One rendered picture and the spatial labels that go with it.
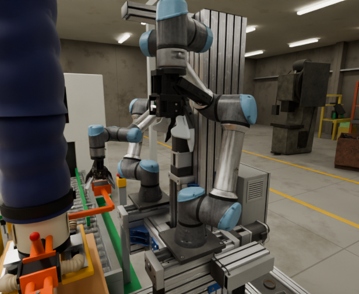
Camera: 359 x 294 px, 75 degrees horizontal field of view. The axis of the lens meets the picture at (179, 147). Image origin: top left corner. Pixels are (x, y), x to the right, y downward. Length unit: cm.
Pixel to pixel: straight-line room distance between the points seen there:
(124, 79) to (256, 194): 1053
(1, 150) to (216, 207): 73
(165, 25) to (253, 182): 99
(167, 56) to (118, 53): 1105
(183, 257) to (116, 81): 1074
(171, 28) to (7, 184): 67
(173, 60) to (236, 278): 88
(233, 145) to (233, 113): 12
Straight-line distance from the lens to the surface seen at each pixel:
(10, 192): 90
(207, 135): 115
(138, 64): 1183
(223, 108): 95
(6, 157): 87
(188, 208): 98
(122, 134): 121
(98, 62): 1137
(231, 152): 92
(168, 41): 59
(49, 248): 89
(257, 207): 146
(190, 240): 104
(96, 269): 116
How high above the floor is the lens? 165
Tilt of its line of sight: 12 degrees down
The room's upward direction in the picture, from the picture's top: straight up
